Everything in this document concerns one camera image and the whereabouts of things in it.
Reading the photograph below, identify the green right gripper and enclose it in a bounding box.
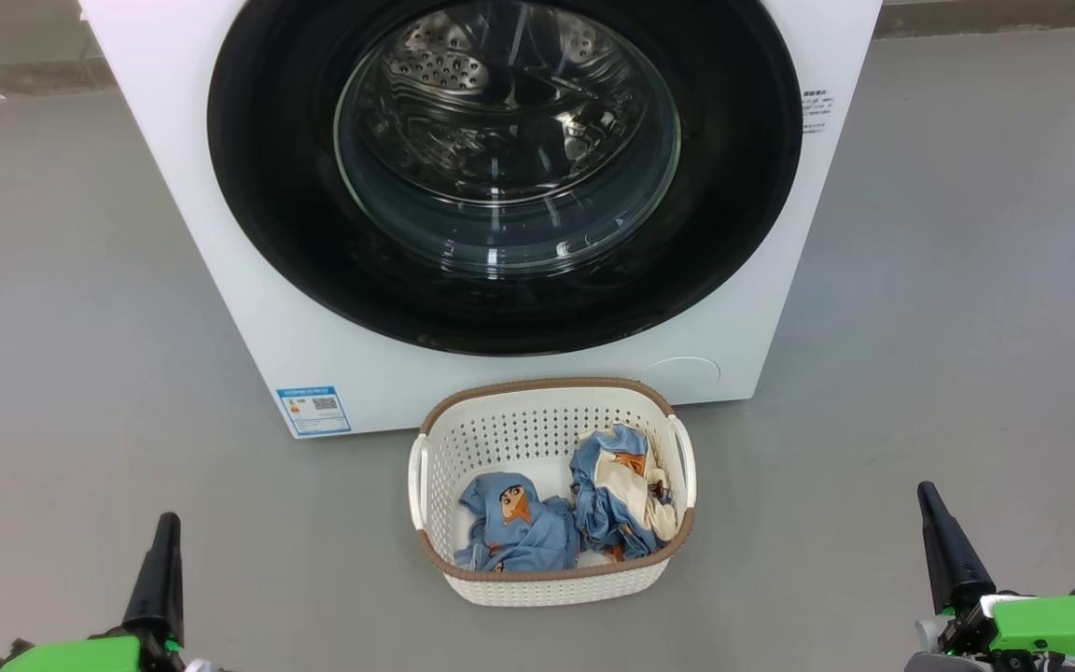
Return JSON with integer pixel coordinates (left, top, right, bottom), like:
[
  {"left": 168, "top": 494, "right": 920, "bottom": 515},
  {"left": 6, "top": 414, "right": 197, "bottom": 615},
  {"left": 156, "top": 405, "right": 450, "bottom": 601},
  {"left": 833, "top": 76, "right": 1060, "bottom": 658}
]
[{"left": 906, "top": 482, "right": 1075, "bottom": 672}]

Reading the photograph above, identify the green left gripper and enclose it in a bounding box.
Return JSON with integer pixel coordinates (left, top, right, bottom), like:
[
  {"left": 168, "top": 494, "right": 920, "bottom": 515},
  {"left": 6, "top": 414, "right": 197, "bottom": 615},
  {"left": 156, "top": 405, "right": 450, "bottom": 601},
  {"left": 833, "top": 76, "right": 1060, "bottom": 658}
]
[{"left": 0, "top": 511, "right": 212, "bottom": 672}]

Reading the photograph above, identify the blue and cream garment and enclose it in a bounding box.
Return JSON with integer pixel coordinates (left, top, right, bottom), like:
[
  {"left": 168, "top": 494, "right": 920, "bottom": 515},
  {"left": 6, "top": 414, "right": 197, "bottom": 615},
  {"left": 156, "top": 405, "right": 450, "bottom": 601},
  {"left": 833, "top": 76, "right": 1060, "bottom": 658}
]
[{"left": 570, "top": 424, "right": 678, "bottom": 563}]

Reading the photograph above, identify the blue cartoon print garment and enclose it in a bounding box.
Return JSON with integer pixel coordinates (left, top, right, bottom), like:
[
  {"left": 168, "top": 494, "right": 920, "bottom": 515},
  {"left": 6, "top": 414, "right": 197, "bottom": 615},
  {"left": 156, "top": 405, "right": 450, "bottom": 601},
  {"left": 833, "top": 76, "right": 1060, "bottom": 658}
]
[{"left": 454, "top": 471, "right": 581, "bottom": 573}]

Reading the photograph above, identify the black-rimmed glass washer door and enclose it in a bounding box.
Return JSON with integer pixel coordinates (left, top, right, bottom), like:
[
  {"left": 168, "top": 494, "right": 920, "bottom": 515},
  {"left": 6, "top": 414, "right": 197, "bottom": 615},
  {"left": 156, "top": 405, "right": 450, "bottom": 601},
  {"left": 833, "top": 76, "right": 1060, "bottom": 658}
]
[{"left": 207, "top": 0, "right": 803, "bottom": 357}]

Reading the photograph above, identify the white front-load washing machine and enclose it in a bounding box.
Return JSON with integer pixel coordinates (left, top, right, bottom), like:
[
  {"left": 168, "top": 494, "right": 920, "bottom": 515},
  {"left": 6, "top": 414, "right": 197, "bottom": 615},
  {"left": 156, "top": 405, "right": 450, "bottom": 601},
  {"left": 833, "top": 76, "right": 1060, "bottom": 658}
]
[{"left": 80, "top": 0, "right": 884, "bottom": 440}]

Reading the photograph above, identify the blue energy label sticker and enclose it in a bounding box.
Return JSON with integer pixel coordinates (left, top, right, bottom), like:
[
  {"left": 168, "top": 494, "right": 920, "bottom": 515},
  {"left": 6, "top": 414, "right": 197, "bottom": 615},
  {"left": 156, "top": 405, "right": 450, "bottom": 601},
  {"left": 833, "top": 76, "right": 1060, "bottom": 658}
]
[{"left": 276, "top": 385, "right": 352, "bottom": 438}]

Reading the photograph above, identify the round white filter cover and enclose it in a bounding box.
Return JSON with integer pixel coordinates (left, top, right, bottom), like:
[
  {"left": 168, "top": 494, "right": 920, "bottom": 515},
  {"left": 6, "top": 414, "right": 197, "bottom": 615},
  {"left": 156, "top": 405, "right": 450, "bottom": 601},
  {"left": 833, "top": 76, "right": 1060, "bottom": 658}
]
[{"left": 640, "top": 357, "right": 721, "bottom": 402}]

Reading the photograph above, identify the white laundry basket brown rim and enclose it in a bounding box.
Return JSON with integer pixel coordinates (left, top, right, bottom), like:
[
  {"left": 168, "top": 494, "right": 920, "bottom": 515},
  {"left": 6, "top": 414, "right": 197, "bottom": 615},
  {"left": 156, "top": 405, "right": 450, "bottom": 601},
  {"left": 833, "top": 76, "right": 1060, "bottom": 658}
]
[{"left": 408, "top": 377, "right": 697, "bottom": 608}]

